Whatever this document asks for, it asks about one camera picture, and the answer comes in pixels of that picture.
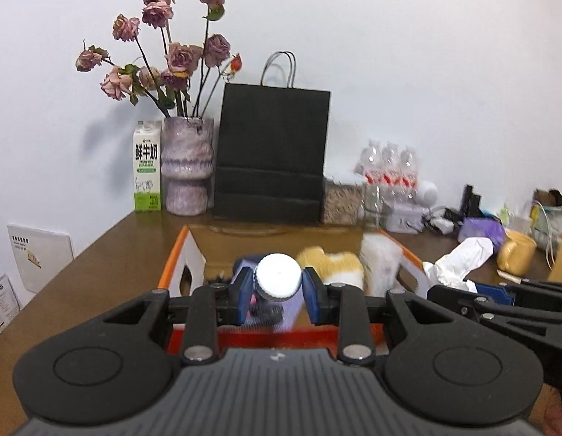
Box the white capped small bottle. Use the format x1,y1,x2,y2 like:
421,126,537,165
253,253,302,302

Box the orange white cardboard box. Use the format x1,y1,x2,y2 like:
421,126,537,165
157,223,431,356

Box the yellow white plush toy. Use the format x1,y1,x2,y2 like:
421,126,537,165
296,246,365,289

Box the yellow mug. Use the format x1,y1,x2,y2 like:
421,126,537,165
497,229,537,276

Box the purple tissue pack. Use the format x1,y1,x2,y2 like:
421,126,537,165
458,218,505,251

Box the white cotton swab box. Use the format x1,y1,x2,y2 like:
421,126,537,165
359,233,403,297

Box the white power adapter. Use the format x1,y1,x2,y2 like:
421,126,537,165
430,217,455,235

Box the clear container of seeds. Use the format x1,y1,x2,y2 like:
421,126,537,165
321,173,365,226

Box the empty glass jar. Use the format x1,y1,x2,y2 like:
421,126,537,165
363,183,382,229

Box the white tin box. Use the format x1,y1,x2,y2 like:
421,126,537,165
381,202,426,234

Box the white round speaker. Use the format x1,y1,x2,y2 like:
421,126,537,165
415,180,438,208

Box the water bottle left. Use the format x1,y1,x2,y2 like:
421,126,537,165
355,140,382,186

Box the water bottle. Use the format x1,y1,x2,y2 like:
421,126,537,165
355,140,382,186
400,146,418,202
381,142,401,201

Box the purple marbled ceramic vase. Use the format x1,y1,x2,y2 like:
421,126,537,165
161,117,214,217

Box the water bottle middle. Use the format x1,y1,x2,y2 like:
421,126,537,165
381,142,401,201

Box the black paper shopping bag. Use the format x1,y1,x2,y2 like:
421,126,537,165
212,51,330,225

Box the water bottle right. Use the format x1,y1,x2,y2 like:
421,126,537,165
400,146,418,202

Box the white green milk carton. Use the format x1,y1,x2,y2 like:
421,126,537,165
132,120,162,211

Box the dried pink rose bouquet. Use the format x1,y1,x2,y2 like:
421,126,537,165
75,0,242,118

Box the blue white leaflets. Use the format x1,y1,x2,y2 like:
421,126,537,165
0,275,21,333

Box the white booklet on wall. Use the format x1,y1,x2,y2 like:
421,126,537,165
7,225,74,293

